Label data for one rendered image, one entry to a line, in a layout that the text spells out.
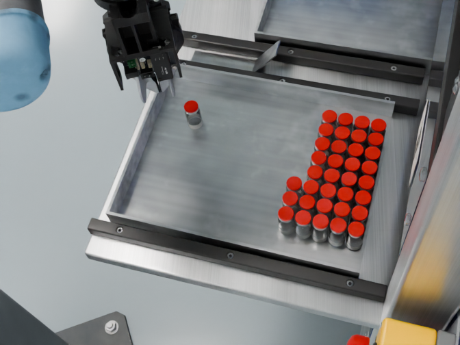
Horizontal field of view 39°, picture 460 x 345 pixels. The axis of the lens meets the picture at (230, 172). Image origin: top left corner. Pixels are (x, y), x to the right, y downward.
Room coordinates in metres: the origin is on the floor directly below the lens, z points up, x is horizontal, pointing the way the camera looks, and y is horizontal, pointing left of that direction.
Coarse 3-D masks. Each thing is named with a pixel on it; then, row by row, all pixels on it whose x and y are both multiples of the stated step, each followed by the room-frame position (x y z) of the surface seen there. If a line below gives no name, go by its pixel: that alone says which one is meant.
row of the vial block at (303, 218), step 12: (324, 120) 0.48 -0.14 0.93; (336, 120) 0.48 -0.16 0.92; (324, 132) 0.46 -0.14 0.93; (324, 144) 0.44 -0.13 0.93; (312, 156) 0.43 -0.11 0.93; (324, 156) 0.42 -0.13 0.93; (312, 168) 0.41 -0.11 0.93; (324, 168) 0.41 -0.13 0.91; (312, 180) 0.39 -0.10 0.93; (312, 192) 0.37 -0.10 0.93; (300, 204) 0.36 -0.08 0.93; (312, 204) 0.36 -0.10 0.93; (300, 216) 0.34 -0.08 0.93; (312, 216) 0.35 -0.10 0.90; (300, 228) 0.33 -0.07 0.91
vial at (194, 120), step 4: (196, 112) 0.54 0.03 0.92; (200, 112) 0.54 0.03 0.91; (188, 116) 0.54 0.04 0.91; (192, 116) 0.53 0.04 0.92; (196, 116) 0.53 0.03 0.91; (200, 116) 0.54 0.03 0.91; (188, 120) 0.54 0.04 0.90; (192, 120) 0.53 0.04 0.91; (196, 120) 0.53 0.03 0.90; (200, 120) 0.54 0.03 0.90; (188, 124) 0.54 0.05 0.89; (192, 124) 0.53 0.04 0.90; (196, 124) 0.53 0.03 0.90; (200, 124) 0.54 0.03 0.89; (192, 128) 0.53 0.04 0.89; (196, 128) 0.53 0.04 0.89
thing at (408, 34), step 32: (288, 0) 0.75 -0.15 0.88; (320, 0) 0.73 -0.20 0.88; (352, 0) 0.72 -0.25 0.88; (384, 0) 0.71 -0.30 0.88; (416, 0) 0.69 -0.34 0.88; (256, 32) 0.66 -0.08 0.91; (288, 32) 0.68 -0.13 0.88; (320, 32) 0.67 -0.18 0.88; (352, 32) 0.65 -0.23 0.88; (384, 32) 0.64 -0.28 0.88; (416, 32) 0.63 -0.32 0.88; (416, 64) 0.56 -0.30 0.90
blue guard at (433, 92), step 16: (448, 0) 0.50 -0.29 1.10; (448, 16) 0.44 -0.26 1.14; (448, 32) 0.40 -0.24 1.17; (432, 64) 0.48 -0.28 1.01; (432, 80) 0.42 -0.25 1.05; (432, 96) 0.38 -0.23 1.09; (432, 112) 0.34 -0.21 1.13; (432, 128) 0.30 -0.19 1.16; (416, 176) 0.30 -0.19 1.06; (416, 192) 0.27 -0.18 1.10; (416, 208) 0.24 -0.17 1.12
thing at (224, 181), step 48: (192, 96) 0.59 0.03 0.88; (240, 96) 0.58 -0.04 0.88; (288, 96) 0.56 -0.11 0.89; (336, 96) 0.53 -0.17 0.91; (144, 144) 0.52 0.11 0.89; (192, 144) 0.51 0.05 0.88; (240, 144) 0.49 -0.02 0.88; (288, 144) 0.48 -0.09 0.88; (384, 144) 0.45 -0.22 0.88; (144, 192) 0.45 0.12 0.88; (192, 192) 0.43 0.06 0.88; (240, 192) 0.42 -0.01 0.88; (192, 240) 0.36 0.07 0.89; (240, 240) 0.35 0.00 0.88; (288, 240) 0.33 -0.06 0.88
